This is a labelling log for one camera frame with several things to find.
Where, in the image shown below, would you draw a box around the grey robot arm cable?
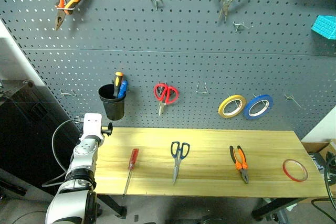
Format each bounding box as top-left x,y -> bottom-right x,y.
41,118 -> 85,188

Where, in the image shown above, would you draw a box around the red handled scissors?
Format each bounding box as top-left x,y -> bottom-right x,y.
153,82 -> 180,116

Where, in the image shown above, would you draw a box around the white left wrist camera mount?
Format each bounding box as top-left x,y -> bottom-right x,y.
79,113 -> 105,144

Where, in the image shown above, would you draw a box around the orange black combination pliers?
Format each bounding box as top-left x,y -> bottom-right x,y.
229,145 -> 250,185

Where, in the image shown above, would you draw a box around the black plastic cup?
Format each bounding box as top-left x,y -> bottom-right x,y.
98,84 -> 127,121

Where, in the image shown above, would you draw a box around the orange black screwdriver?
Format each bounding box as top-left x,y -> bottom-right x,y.
112,71 -> 124,99

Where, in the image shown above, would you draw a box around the red tape roll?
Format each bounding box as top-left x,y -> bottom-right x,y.
282,158 -> 309,183

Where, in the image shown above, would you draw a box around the red handled screwdriver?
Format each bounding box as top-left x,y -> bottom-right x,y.
122,148 -> 140,198

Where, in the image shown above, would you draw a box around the yellow tape roll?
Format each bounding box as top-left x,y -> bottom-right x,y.
217,94 -> 247,119

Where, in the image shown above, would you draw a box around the blue tape roll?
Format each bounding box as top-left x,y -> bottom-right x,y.
243,94 -> 274,120

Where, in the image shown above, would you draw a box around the black cable loop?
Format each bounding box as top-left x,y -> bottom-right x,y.
311,152 -> 336,222

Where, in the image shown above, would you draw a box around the black table leg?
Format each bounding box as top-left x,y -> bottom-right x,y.
96,195 -> 128,219
251,197 -> 308,221

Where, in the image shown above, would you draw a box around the cardboard box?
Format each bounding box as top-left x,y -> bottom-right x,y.
301,140 -> 336,183

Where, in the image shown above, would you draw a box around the blue handled scissors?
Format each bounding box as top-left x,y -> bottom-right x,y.
170,141 -> 191,185

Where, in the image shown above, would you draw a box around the teal plastic bin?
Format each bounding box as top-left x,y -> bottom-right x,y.
311,15 -> 336,41

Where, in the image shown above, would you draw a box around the grey metal pegboard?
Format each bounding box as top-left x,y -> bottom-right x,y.
0,0 -> 336,141

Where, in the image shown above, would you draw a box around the blue handled screwdriver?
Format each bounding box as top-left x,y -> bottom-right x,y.
117,79 -> 129,100

